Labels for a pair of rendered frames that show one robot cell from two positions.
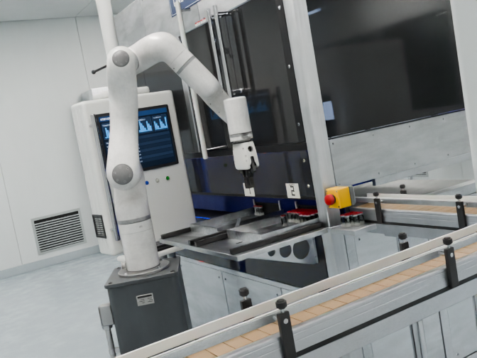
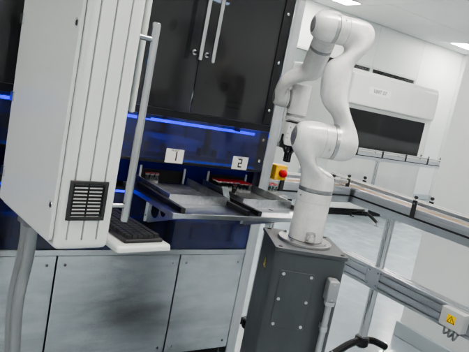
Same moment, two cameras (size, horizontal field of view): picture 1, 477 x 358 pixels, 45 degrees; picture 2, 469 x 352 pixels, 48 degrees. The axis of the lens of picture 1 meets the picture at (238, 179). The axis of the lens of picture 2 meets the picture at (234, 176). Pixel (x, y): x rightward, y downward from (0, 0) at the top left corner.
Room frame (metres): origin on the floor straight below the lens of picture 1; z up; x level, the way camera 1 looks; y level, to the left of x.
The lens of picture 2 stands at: (2.55, 2.21, 1.32)
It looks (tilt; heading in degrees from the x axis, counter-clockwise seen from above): 8 degrees down; 265
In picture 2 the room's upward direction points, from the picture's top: 11 degrees clockwise
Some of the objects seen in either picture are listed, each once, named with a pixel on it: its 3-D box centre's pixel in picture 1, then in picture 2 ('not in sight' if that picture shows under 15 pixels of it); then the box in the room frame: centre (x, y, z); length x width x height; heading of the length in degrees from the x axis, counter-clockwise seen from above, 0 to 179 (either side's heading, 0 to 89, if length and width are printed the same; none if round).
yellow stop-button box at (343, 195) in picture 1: (340, 197); (277, 171); (2.11, -0.36, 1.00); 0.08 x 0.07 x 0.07; 120
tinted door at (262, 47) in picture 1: (263, 72); (243, 53); (2.39, -0.18, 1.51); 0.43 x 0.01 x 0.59; 30
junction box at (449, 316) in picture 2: not in sight; (453, 319); (1.20, -0.06, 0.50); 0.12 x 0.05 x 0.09; 120
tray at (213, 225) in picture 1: (236, 220); (179, 189); (2.56, 0.04, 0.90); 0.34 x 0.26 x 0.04; 120
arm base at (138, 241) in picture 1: (139, 245); (309, 216); (2.09, 0.40, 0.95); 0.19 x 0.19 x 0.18
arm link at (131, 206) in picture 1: (128, 187); (313, 156); (2.12, 0.40, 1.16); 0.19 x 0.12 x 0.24; 6
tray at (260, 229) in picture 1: (280, 226); (245, 193); (2.27, -0.13, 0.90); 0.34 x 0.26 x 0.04; 120
